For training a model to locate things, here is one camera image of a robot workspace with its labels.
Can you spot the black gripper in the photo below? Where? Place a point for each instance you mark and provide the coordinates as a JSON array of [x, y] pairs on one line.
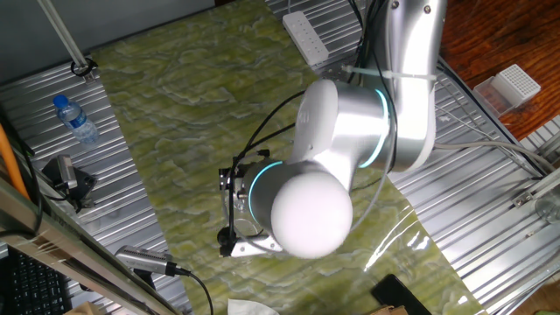
[[238, 179]]

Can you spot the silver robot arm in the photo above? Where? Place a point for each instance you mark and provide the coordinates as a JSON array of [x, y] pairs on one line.
[[385, 44]]

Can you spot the water bottle with blue label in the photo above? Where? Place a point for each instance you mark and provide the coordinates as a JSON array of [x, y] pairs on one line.
[[81, 124]]

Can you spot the green marble pattern mat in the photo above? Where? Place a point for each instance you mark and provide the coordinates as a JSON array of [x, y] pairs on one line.
[[175, 109]]

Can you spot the white tissue sheet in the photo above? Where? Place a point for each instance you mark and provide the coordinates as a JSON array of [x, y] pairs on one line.
[[251, 308]]

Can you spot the white power strip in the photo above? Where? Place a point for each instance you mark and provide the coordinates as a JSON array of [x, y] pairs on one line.
[[306, 39]]

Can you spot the black pole clamp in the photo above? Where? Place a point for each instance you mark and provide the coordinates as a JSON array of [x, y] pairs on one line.
[[72, 69]]

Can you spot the brown cardboard box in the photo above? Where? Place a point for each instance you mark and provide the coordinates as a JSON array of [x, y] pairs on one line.
[[85, 310]]

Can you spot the brown cardboard piece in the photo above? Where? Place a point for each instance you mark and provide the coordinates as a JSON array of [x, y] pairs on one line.
[[382, 311]]

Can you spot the grey metal pole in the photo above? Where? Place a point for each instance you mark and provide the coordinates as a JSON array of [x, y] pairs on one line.
[[65, 37]]

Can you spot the orange tube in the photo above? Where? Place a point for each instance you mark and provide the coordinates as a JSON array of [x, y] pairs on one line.
[[11, 162]]

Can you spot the black keyboard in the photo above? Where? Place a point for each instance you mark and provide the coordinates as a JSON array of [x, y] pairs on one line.
[[35, 289]]

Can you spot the clear plastic box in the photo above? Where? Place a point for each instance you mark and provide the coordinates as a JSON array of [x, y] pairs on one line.
[[487, 98]]

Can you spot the white perforated box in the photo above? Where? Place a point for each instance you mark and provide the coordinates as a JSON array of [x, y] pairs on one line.
[[518, 83]]

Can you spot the aluminium profile bar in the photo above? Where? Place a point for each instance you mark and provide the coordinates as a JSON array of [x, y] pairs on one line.
[[536, 189]]

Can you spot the clear glass vessel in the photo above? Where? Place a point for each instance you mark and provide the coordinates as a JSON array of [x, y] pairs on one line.
[[549, 210]]

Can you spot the silver ridged camera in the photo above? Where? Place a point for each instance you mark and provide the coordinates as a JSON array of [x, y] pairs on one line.
[[144, 259]]

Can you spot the black flat camera stand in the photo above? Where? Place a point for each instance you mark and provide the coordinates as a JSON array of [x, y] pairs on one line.
[[83, 184]]

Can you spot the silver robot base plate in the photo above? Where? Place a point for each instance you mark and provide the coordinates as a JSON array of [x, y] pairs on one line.
[[337, 70]]

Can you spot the camera with black clamp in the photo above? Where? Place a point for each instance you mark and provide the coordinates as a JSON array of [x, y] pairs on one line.
[[66, 171]]

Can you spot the metal frame bar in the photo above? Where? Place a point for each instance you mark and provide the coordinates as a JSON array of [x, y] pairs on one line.
[[65, 240]]

